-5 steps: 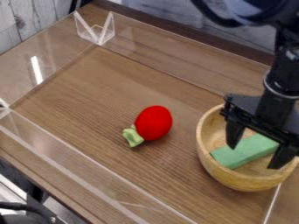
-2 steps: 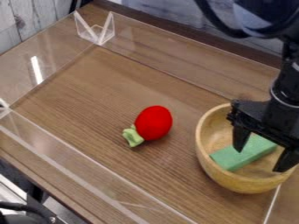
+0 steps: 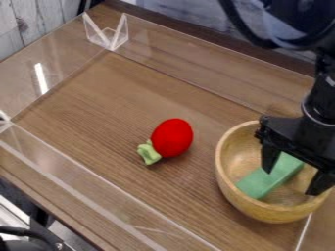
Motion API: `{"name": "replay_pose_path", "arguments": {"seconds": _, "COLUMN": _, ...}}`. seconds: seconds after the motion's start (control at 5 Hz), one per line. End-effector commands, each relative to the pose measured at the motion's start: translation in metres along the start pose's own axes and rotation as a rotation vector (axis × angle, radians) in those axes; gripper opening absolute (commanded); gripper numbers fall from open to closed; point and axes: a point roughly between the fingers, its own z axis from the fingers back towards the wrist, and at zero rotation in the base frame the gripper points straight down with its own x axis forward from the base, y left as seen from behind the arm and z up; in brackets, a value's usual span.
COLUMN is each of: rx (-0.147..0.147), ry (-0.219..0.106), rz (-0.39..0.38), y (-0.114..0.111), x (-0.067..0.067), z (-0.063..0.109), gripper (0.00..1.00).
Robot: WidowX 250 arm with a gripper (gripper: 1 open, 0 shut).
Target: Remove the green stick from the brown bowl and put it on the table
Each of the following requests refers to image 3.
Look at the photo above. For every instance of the black metal bracket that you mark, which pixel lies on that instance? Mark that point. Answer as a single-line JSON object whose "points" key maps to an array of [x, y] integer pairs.
{"points": [[48, 239]]}

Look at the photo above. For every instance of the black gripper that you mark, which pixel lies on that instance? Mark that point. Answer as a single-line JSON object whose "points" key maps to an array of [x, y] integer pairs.
{"points": [[307, 141]]}

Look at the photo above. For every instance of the clear acrylic enclosure wall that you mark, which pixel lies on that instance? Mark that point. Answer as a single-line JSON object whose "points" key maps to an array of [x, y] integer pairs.
{"points": [[83, 105]]}

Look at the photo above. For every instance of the brown wooden bowl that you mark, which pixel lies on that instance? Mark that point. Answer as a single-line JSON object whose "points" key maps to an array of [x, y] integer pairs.
{"points": [[238, 158]]}

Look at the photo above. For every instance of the red plush strawberry toy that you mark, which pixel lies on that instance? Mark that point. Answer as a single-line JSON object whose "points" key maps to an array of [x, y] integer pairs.
{"points": [[170, 141]]}

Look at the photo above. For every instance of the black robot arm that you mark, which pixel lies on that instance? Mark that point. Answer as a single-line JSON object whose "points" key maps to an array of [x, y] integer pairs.
{"points": [[300, 27]]}

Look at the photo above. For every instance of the green rectangular block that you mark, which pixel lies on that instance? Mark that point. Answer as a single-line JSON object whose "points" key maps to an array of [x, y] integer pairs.
{"points": [[258, 184]]}

